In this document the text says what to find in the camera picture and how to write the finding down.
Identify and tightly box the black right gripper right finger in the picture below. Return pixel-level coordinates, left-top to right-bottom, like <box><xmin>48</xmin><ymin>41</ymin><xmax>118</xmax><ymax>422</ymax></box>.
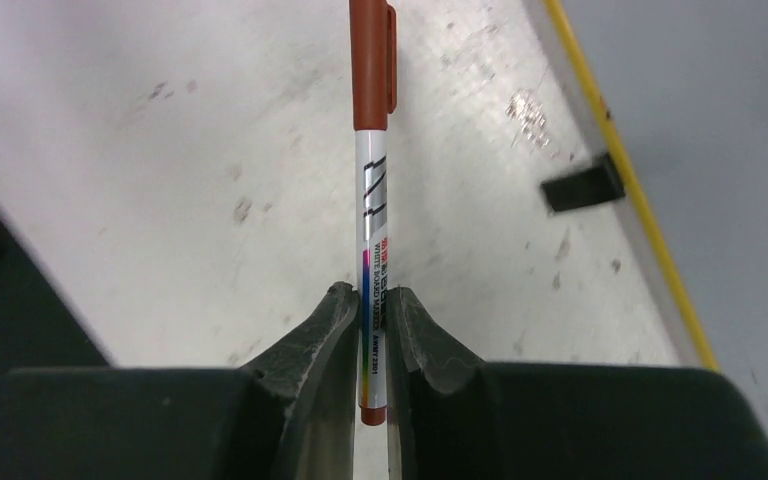
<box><xmin>386</xmin><ymin>287</ymin><xmax>768</xmax><ymax>479</ymax></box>

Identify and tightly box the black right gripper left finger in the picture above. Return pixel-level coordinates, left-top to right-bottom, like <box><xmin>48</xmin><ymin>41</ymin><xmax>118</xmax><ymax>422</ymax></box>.
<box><xmin>0</xmin><ymin>282</ymin><xmax>359</xmax><ymax>479</ymax></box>

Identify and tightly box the yellow framed whiteboard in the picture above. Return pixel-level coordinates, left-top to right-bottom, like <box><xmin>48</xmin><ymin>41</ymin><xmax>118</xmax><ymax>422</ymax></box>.
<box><xmin>525</xmin><ymin>1</ymin><xmax>768</xmax><ymax>436</ymax></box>

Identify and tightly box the black whiteboard foot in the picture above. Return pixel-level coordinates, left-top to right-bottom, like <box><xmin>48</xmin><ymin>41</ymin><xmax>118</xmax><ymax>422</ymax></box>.
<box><xmin>539</xmin><ymin>152</ymin><xmax>626</xmax><ymax>213</ymax></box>

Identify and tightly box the white whiteboard marker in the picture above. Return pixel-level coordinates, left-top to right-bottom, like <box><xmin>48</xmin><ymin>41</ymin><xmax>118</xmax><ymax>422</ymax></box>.
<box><xmin>349</xmin><ymin>0</ymin><xmax>397</xmax><ymax>426</ymax></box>

